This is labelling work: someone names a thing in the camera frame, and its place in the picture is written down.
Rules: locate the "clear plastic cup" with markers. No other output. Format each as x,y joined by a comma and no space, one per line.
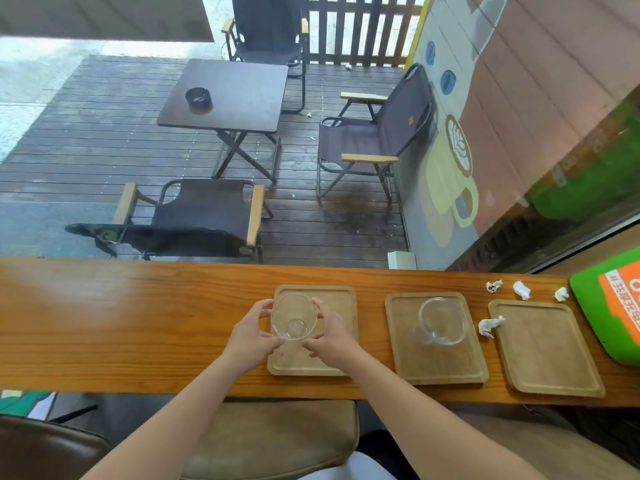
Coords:
296,328
442,324
295,314

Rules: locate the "person's left hand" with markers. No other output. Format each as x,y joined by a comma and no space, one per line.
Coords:
247,342

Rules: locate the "orange wooden table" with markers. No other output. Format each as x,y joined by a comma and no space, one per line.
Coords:
125,319

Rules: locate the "green black charging station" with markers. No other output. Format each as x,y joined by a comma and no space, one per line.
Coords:
610,304

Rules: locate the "small white outdoor box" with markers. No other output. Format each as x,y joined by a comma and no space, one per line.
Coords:
401,260

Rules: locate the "small white tissue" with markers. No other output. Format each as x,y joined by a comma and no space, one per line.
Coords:
521,290

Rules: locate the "dark outdoor folding table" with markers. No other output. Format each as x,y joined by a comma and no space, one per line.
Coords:
230,94

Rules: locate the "dark wooden picket fence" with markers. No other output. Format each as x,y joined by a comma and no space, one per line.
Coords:
360,29

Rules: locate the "person's white shirt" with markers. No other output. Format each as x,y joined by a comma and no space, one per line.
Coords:
345,469

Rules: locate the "large tissue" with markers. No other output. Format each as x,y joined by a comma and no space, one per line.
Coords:
489,326

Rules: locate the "person's right hand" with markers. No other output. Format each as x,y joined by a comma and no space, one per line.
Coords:
335,344

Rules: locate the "dark-spotted tissue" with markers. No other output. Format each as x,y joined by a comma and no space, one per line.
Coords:
494,286

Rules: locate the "square wooden tray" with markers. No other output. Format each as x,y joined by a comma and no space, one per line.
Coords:
545,349
340,304
405,354

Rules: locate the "black folding armchair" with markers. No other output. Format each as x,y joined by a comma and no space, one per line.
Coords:
265,24
200,209
360,139

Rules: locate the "person's right forearm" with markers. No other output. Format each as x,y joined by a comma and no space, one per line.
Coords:
425,424

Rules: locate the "person's left forearm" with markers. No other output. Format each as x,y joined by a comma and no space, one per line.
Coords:
175,424

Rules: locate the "black ashtray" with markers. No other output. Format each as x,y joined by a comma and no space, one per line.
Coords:
198,99

